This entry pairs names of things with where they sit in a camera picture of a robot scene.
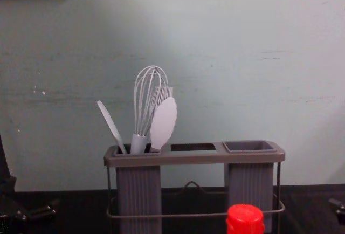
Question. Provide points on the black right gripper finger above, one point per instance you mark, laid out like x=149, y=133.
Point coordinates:
x=338, y=206

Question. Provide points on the black table cloth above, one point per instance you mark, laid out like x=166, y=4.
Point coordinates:
x=307, y=217

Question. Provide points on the red bottle cap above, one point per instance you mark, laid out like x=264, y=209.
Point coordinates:
x=245, y=219

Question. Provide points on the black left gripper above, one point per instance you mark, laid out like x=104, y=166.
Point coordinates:
x=6, y=207

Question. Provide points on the grey ribbed cup with utensils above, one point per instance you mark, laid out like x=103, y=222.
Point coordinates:
x=138, y=191

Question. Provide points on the grey flat spatula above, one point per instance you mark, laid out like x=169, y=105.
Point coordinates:
x=109, y=122

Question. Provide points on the empty grey ribbed cup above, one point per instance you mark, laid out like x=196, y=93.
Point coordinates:
x=250, y=182

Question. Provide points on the grey striped basting brush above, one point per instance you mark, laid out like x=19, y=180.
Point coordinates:
x=161, y=92

